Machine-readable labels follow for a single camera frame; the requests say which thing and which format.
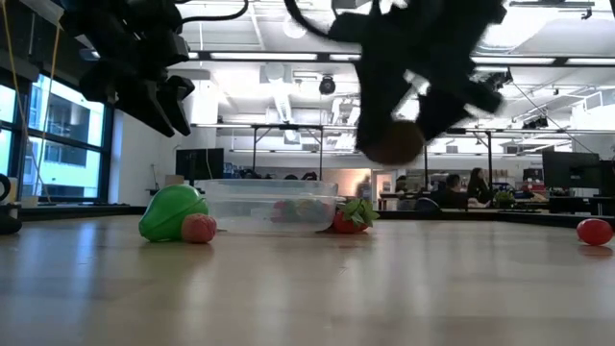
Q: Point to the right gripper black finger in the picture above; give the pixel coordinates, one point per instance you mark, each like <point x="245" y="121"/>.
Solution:
<point x="439" y="113"/>
<point x="375" y="110"/>

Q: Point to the brown kiwi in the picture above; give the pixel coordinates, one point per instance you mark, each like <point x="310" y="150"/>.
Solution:
<point x="396" y="144"/>

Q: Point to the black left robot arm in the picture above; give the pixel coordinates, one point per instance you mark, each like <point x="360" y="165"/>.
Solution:
<point x="120" y="19"/>

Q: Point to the black frame stand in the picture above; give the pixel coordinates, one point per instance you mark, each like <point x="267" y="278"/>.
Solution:
<point x="254" y="154"/>
<point x="489" y="158"/>

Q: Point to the pink raspberry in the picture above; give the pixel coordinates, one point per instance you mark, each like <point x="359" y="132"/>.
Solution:
<point x="283" y="211"/>
<point x="198" y="229"/>

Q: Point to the black rounded object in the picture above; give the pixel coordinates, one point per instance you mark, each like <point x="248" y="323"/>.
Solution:
<point x="7" y="223"/>

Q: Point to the clear plastic tupperware container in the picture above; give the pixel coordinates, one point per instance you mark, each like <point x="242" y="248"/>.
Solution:
<point x="240" y="211"/>

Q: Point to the green potted plant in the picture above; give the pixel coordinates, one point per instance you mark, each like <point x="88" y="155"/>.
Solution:
<point x="503" y="198"/>

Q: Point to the round black ceiling speaker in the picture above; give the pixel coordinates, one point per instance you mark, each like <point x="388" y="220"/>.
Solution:
<point x="327" y="85"/>

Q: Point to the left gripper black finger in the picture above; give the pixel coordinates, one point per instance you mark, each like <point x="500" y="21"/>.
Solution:
<point x="149" y="108"/>
<point x="180" y="106"/>

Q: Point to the dark office chair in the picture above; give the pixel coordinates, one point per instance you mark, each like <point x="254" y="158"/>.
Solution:
<point x="427" y="205"/>

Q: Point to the black ceiling spotlight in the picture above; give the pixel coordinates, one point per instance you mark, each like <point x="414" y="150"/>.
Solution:
<point x="535" y="123"/>

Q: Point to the small red cherry tomato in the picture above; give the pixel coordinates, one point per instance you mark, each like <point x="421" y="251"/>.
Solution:
<point x="595" y="231"/>

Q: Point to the long ceiling light rail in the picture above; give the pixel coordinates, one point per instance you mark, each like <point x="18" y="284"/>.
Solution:
<point x="264" y="56"/>

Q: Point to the black ceiling camera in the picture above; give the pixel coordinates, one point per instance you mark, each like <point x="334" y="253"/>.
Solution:
<point x="499" y="79"/>

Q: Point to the person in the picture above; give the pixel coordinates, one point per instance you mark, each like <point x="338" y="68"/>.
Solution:
<point x="478" y="185"/>
<point x="401" y="183"/>
<point x="451" y="191"/>
<point x="365" y="188"/>

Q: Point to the black monitor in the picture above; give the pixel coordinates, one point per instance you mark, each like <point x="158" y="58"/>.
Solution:
<point x="199" y="163"/>
<point x="572" y="168"/>
<point x="607" y="178"/>

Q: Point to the large window black frame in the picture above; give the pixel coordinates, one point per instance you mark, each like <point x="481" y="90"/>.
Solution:
<point x="67" y="115"/>

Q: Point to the red strawberry green leaves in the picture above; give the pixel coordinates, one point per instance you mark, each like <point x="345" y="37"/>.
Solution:
<point x="343" y="225"/>

